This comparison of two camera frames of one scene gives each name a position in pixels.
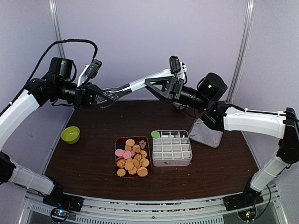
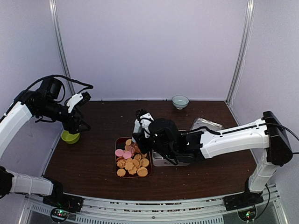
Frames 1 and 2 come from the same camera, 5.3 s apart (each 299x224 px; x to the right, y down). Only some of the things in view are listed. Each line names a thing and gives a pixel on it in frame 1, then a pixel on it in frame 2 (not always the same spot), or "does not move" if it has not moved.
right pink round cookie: (127, 155) does not move
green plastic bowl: (70, 134) does not move
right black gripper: (175, 85) -> (139, 139)
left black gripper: (85, 95) -> (72, 128)
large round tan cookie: (142, 171) does not move
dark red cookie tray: (133, 159) does not move
